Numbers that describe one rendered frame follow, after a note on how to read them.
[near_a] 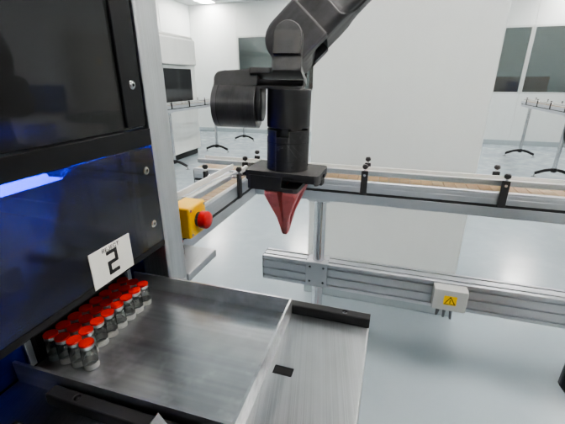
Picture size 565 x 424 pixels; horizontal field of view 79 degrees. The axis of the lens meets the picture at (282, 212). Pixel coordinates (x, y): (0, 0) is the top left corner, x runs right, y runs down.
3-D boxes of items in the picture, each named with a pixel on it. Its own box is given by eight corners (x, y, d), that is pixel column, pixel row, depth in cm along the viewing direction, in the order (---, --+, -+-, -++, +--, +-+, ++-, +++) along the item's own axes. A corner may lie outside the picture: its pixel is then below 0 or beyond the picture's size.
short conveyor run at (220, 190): (154, 283, 81) (145, 220, 75) (101, 272, 85) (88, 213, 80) (259, 195, 142) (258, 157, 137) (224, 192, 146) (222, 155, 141)
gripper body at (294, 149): (261, 171, 53) (261, 122, 51) (326, 177, 50) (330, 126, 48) (245, 182, 47) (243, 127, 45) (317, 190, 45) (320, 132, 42)
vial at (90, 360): (80, 370, 52) (73, 345, 50) (92, 359, 54) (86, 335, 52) (92, 373, 51) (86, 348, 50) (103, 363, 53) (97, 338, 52)
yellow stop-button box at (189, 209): (163, 235, 78) (159, 205, 75) (181, 224, 84) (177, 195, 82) (192, 240, 76) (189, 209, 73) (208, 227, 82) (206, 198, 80)
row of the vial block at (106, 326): (68, 367, 52) (61, 342, 51) (144, 299, 68) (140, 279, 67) (80, 370, 52) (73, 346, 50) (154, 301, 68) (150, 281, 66)
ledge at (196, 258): (138, 272, 82) (137, 264, 82) (170, 247, 94) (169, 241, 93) (189, 281, 78) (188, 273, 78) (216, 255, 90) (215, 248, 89)
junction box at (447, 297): (430, 308, 135) (435, 288, 132) (430, 300, 139) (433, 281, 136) (465, 314, 132) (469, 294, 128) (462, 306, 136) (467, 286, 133)
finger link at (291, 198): (263, 219, 56) (263, 163, 53) (306, 225, 54) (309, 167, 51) (247, 236, 50) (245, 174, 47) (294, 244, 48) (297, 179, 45)
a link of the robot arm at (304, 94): (309, 80, 41) (314, 80, 46) (253, 79, 42) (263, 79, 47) (307, 139, 44) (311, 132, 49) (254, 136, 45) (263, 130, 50)
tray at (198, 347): (18, 381, 50) (12, 362, 49) (137, 285, 73) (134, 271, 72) (234, 447, 41) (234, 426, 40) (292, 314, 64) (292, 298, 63)
